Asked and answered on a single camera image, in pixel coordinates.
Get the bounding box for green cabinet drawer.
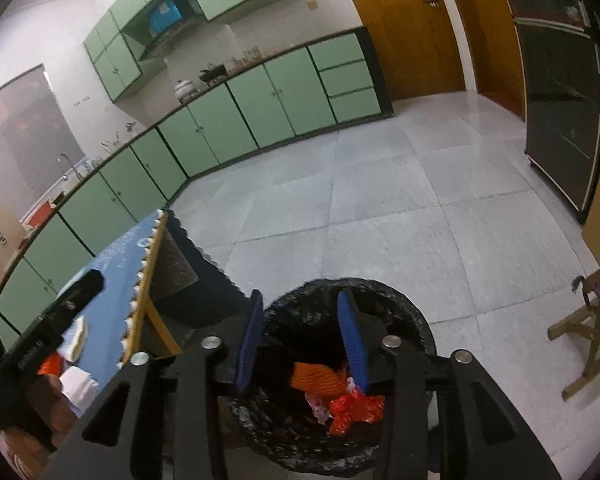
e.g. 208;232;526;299
320;60;376;97
330;87;383;124
307;32;367;69

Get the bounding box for wooden cutting board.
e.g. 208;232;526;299
0;207;26;281

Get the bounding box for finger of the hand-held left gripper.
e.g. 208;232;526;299
40;269;104;333

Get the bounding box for pink cartoon snack packet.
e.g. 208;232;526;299
305;391;333;423

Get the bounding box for person's left forearm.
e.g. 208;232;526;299
2;427;48;480

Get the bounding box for blue box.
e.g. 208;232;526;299
148;0;183;33

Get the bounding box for black bag lined trash bin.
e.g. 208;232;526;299
220;277;438;478

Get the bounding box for white paper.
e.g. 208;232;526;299
60;367;99;416

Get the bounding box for range hood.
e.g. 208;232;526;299
122;12;206;61

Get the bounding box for orange foam fruit net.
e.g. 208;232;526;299
290;362;351;397

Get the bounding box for green base cabinets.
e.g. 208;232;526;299
0;27;393;356

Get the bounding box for wooden chair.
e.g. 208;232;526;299
547;265;600;401

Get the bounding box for metal sink faucet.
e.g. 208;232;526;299
57;153;83;181

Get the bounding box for white lidded pot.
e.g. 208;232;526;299
174;78;201;100

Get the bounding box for wooden door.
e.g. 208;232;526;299
332;0;466;101
437;0;526;121

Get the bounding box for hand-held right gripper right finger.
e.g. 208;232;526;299
336;287;563;480

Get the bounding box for grey window blind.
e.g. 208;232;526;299
0;65;86;221

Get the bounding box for red mesh bag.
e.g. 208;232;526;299
328;391;386;436

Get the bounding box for person's left hand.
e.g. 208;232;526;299
39;374;78;418

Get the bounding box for black refrigerator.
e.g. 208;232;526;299
492;0;600;225

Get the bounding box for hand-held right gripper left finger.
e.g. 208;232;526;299
45;287;266;480

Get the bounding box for red plastic basin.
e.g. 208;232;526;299
27;200;56;226

